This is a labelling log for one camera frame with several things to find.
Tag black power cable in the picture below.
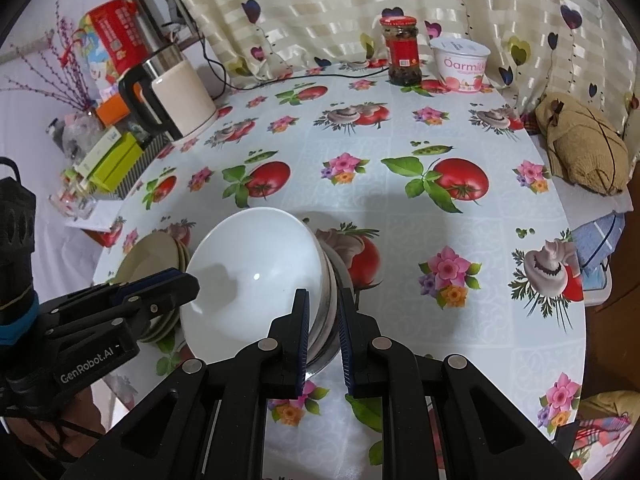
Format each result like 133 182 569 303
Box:
165 20 392 94

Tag red carton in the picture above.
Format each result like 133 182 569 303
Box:
90 0 152 77

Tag black white striped box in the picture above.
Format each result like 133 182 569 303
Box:
117 132 174 197

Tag white kettle base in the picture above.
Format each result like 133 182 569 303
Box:
170 105 221 147

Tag red plaid cloth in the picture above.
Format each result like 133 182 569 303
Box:
570 412 634 472

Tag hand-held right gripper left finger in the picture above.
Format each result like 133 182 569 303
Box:
60 287 312 480

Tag person's left hand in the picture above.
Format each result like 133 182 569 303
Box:
7 385 108 466

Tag stainless steel bowl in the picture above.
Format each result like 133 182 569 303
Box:
305 255 357 377

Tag white paper sheet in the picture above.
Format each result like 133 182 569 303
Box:
65 195 127 234

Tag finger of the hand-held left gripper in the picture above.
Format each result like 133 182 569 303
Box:
112 268 184 302
125 273 201 319

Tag blue striped cloth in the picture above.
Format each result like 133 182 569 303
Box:
570 212 626 292

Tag cream electric kettle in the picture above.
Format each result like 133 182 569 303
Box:
118 42 218 141

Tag clear plastic bag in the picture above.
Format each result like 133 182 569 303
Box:
60 110 109 162

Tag sauce jar with red lid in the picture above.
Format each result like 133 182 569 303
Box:
379 16 422 86

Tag white yogurt tub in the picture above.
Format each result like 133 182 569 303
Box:
430 36 492 95

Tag pale green long box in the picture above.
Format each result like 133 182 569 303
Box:
75 127 124 177

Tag lime green box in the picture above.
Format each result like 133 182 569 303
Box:
87 132 147 194

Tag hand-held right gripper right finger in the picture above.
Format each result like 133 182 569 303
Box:
337 287 583 480

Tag orange box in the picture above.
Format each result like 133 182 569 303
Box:
95 92 132 129

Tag brown cloth bag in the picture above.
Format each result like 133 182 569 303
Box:
535 92 630 196

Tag yellow cloth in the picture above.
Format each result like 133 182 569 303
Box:
580 390 632 422

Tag glass mug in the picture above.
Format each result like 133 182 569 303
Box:
50 180 99 219

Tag purple flower branches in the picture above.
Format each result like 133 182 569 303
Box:
0 2 97 112

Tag cream curtain with heart print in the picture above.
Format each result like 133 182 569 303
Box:
160 0 640 173

